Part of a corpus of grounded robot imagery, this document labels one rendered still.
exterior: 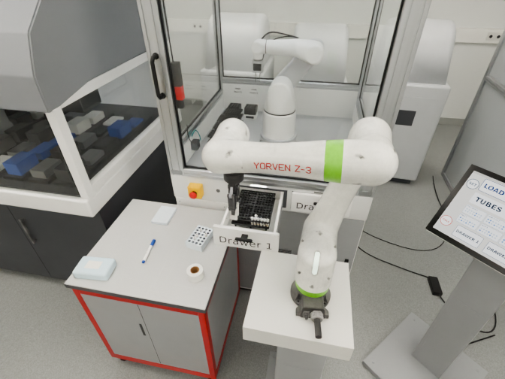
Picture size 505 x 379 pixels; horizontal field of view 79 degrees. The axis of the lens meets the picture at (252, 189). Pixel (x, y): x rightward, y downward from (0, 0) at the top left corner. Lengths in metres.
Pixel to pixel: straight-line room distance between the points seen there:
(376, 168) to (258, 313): 0.66
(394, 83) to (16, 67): 1.39
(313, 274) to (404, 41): 0.85
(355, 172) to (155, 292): 0.93
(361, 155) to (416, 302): 1.76
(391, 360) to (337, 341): 1.00
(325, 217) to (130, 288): 0.84
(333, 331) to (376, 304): 1.19
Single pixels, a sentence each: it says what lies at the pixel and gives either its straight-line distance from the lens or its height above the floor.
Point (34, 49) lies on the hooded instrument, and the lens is 1.46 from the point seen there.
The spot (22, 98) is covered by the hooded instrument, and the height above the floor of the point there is 1.42.
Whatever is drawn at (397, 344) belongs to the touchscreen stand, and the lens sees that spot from 2.19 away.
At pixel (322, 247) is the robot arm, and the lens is 1.05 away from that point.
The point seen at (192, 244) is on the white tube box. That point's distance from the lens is 1.46.
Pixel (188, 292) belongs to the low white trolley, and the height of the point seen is 0.76.
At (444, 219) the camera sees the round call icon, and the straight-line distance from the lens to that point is 1.45.
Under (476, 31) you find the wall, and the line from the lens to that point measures 4.75.
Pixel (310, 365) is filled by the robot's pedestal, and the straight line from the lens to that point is 1.50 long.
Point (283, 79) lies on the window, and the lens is 1.30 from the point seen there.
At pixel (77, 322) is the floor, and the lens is 2.41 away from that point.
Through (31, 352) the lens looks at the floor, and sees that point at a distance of 2.42.
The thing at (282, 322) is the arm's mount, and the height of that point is 0.84.
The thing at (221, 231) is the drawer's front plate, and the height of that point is 0.91.
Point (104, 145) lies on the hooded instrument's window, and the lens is 1.79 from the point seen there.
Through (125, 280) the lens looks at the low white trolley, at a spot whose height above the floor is 0.76.
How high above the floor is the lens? 1.85
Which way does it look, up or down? 37 degrees down
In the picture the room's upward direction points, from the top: straight up
